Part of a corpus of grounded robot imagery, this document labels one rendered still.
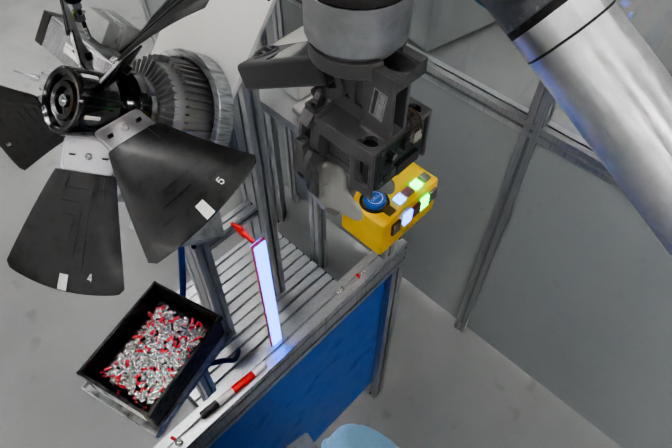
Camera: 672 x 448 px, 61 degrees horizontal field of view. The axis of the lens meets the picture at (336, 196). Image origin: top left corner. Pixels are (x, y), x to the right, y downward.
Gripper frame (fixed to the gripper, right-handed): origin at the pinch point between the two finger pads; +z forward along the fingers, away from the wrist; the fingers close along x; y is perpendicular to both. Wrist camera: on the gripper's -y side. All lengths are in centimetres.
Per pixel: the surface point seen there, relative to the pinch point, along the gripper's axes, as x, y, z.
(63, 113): -6, -59, 22
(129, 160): -3.8, -43.2, 24.3
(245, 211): 28, -63, 85
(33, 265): -24, -55, 46
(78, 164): -8, -57, 32
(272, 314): -0.1, -15.2, 45.2
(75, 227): -15, -52, 41
